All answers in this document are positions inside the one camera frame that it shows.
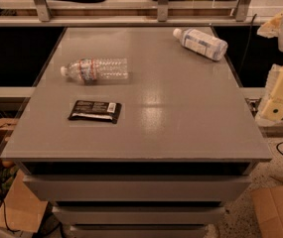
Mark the grey drawer cabinet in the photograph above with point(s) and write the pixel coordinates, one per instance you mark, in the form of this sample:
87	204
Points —
138	199

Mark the cardboard box left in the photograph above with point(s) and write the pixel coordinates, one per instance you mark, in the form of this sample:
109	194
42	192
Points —
22	214

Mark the black snack bar wrapper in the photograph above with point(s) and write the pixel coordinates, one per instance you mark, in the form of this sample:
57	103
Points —
96	111

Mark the blue label plastic bottle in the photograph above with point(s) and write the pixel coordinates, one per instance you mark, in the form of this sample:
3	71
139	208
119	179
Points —
201	43

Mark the cardboard box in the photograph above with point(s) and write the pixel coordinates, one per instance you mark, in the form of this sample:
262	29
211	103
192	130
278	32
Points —
268	205
22	214

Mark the clear crushed water bottle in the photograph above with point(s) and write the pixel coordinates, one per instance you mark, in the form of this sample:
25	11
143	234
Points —
90	70

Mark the cardboard box right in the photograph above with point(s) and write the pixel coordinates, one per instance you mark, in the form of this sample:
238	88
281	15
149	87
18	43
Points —
268	205

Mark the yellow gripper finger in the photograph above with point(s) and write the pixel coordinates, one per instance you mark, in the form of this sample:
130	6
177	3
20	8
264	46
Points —
271	104
270	29

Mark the metal shelf rail frame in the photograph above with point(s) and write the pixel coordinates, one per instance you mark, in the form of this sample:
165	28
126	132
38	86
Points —
137	13

